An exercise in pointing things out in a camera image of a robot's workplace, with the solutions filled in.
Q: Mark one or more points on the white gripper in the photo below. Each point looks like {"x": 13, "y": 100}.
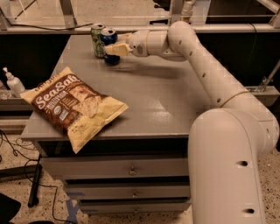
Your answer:
{"x": 137, "y": 43}

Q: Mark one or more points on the blue pepsi can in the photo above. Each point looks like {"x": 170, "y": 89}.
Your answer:
{"x": 108, "y": 36}

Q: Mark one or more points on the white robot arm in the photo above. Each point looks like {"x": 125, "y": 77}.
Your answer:
{"x": 226, "y": 141}

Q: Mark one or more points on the green soda can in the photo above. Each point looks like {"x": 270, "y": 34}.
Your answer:
{"x": 97, "y": 43}

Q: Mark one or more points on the sea salt chips bag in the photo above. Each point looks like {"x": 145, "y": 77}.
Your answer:
{"x": 73, "y": 107}

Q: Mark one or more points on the white pump bottle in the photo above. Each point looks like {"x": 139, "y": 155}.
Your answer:
{"x": 14, "y": 83}

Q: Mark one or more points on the black stand leg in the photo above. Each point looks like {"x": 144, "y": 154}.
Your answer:
{"x": 33, "y": 199}

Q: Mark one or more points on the metal frame rail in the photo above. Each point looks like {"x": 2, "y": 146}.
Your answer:
{"x": 77, "y": 16}

